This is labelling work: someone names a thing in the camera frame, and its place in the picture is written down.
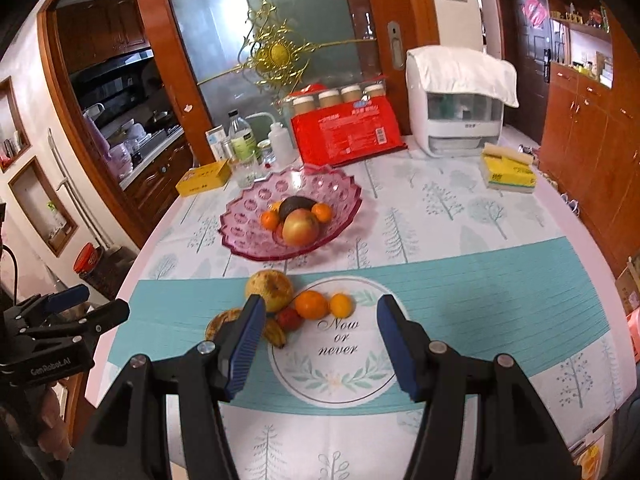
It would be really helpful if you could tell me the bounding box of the brown spotted banana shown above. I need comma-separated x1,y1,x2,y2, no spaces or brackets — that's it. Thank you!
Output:
205,308,288,349

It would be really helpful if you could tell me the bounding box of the small glass jar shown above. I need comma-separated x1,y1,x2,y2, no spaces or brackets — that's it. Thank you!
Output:
257,139,274,167

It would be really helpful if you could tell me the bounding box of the small red fruit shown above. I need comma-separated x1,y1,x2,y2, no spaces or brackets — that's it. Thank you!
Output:
276,307,304,333

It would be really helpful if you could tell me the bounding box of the pack of cups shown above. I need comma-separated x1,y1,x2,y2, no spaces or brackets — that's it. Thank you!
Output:
283,77,387,116

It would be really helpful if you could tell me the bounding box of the patterned teal tablecloth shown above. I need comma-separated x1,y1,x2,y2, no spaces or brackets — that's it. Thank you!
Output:
84,134,639,480

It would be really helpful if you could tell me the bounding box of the wooden cabinet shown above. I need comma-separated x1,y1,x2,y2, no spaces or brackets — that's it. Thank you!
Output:
540,0,639,274

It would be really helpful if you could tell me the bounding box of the white dispenser appliance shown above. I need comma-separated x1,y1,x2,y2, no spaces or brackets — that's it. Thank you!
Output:
406,75,506,157

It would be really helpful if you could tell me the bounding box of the yellow pear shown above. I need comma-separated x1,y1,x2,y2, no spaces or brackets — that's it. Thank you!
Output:
245,270,294,313

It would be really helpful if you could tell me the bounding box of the white squeeze bottle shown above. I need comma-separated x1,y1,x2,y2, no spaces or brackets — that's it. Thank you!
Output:
268,122,297,166

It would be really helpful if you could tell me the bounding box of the red plastic package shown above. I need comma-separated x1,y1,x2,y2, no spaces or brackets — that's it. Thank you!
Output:
291,96,407,167

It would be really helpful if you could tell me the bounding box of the red bucket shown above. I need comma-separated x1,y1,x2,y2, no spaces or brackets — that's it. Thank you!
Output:
73,243,104,274

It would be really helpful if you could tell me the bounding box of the glass sliding door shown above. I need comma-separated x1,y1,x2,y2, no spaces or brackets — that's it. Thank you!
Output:
137,0,439,164

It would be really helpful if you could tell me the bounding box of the clear drinking glass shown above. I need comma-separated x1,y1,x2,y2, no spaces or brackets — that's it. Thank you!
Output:
233,152,262,188

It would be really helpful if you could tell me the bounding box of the small metal can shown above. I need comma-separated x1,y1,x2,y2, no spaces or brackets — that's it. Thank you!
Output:
222,139,236,162

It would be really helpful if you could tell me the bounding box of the clear glass bottle green label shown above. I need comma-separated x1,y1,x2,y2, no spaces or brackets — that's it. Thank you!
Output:
228,110,257,166

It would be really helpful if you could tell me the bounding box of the pink glass fruit bowl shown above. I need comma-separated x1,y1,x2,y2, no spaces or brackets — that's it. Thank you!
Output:
219,165,362,262

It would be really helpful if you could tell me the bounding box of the small yellow orange kumquat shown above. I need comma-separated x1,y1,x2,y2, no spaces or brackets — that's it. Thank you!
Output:
329,292,355,318

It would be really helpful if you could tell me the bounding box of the small white box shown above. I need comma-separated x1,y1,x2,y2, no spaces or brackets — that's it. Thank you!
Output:
205,125,227,160

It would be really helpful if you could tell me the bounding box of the yellow tin box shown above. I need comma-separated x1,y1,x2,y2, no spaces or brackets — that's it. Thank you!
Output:
176,159,231,197

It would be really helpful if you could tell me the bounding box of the large orange tangerine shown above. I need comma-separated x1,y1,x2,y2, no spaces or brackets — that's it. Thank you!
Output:
293,289,330,321

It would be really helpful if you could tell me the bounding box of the yellow sponge pack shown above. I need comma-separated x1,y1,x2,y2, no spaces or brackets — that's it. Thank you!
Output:
480,143,537,193

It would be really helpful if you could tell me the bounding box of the white cloth on appliance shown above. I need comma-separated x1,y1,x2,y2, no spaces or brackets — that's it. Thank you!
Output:
406,46,520,108

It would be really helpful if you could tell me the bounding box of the dark avocado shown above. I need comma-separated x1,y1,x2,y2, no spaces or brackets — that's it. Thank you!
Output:
278,195,317,222

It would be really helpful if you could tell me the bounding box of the red yellow apple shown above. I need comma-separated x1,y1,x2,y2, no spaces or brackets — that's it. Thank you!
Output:
282,209,320,247

